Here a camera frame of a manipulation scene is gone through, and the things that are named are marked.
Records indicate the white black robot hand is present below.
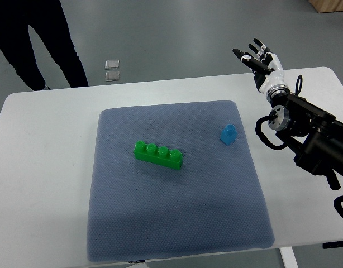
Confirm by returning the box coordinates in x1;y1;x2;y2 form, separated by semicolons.
232;38;287;94

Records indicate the blue toy block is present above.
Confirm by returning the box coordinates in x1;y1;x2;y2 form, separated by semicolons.
220;124;237;145

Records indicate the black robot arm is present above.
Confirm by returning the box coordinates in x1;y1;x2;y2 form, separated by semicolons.
255;87;343;190

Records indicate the green four-stud toy block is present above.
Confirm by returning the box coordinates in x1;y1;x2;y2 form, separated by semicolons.
134;141;183;170

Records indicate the wooden furniture corner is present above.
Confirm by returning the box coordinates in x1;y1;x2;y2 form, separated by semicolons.
309;0;343;13

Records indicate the upper metal floor plate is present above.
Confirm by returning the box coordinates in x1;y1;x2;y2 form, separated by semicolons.
104;59;120;70

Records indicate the black table control panel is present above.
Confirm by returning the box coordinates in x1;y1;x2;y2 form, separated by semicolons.
322;241;343;249

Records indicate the white table leg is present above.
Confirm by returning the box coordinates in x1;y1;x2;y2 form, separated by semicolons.
279;247;298;268

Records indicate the blue-grey textured mat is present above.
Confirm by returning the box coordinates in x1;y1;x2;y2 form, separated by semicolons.
87;100;274;262

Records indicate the person in dark trousers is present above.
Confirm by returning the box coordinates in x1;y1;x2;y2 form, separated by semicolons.
0;0;89;92

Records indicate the black looped cable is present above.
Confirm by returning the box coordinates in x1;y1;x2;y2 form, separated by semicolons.
293;74;304;97

